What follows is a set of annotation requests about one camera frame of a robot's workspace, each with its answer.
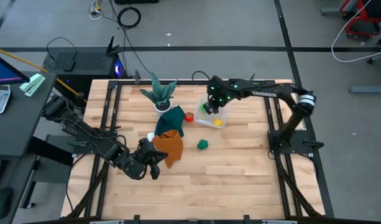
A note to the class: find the grey metal foot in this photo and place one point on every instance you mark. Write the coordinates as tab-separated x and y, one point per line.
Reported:
370	89

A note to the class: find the black desk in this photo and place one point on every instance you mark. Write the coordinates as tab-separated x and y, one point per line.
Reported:
19	124

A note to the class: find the orange cloth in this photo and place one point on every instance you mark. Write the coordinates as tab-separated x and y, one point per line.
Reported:
171	146

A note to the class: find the dark green toy pepper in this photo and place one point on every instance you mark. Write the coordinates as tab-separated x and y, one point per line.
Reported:
202	144

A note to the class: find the white plant pot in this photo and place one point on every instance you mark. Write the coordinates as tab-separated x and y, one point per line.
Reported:
163	109

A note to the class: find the black computer mouse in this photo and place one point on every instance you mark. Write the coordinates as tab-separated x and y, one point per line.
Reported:
1	203

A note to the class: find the red toy tomato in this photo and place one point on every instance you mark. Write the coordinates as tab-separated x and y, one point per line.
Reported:
189	117

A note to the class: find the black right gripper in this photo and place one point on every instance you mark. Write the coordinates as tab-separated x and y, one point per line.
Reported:
213	107

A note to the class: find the small white flat object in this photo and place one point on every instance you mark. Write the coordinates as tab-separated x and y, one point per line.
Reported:
150	136

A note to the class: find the red and black cart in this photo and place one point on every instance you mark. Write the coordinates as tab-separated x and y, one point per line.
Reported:
376	9

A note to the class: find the yellow toy lemon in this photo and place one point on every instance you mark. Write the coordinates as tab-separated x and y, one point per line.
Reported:
218	123

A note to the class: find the silver metal bracket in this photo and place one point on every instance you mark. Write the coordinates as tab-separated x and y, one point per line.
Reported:
106	222
278	222

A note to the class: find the mint green stapler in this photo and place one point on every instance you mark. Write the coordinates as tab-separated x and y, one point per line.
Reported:
31	84

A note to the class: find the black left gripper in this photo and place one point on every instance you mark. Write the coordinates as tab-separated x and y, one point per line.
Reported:
140	165

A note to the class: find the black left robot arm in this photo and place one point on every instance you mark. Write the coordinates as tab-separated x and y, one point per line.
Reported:
84	132

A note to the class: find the computer monitor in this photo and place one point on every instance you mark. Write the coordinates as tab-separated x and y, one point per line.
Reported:
3	73

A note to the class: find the black computer tower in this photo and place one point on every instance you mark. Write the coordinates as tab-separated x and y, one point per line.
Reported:
84	67

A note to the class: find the teal cloth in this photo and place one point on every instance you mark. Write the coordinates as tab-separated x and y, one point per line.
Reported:
170	119

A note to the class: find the clear plastic tupperware container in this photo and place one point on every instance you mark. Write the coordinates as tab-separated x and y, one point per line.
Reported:
205	117

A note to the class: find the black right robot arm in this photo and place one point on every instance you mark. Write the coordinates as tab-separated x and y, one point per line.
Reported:
271	90

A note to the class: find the green snake plant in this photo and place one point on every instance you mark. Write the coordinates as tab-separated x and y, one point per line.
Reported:
160	93

